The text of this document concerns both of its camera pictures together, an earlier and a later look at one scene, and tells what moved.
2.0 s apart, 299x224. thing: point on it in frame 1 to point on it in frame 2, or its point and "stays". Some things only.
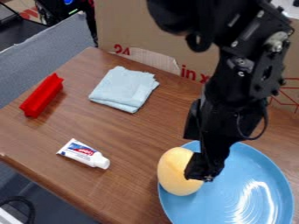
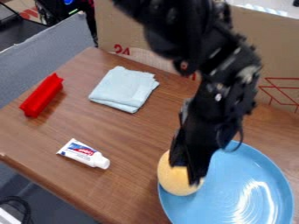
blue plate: x=248 y=193 stays
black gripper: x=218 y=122 to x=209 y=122
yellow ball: x=171 y=167 stays
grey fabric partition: x=32 y=59 stays
